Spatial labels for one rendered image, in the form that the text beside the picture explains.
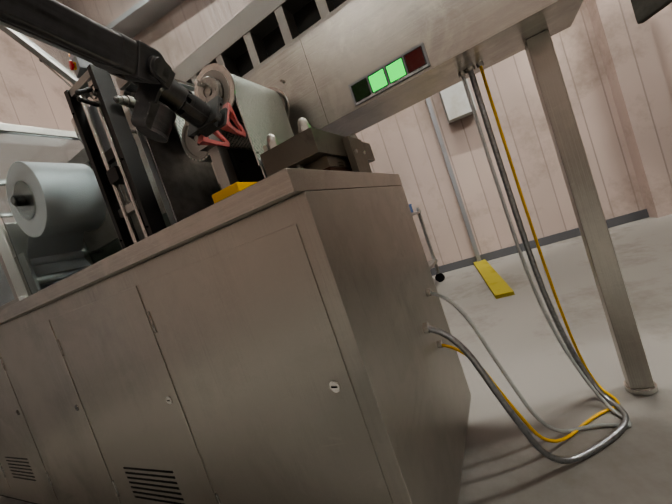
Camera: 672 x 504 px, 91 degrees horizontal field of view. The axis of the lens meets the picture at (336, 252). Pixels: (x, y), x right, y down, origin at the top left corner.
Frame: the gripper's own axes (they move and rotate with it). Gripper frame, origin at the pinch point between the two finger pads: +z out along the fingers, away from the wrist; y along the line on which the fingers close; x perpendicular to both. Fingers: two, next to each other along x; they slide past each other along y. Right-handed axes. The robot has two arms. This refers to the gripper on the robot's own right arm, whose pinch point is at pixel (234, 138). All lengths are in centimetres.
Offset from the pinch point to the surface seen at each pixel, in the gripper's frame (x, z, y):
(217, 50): 64, 11, -28
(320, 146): -5.3, 9.9, 18.7
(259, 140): 6.3, 9.3, -1.3
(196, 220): -27.4, -9.7, 3.0
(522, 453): -80, 79, 38
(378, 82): 28.3, 30.6, 27.5
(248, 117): 11.3, 5.1, -1.3
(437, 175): 140, 269, -9
